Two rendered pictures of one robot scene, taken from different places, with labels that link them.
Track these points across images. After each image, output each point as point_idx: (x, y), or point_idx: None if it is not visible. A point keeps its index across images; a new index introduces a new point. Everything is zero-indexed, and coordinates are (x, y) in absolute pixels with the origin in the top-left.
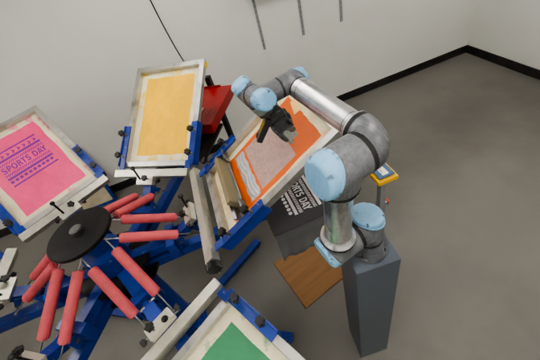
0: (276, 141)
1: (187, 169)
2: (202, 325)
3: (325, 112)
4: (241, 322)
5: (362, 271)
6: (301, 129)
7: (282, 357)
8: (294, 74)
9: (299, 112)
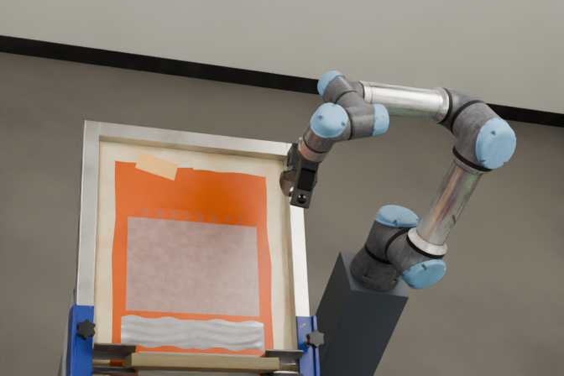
0: (190, 238)
1: None
2: None
3: (419, 102)
4: None
5: (405, 290)
6: (221, 190)
7: None
8: (350, 80)
9: (180, 170)
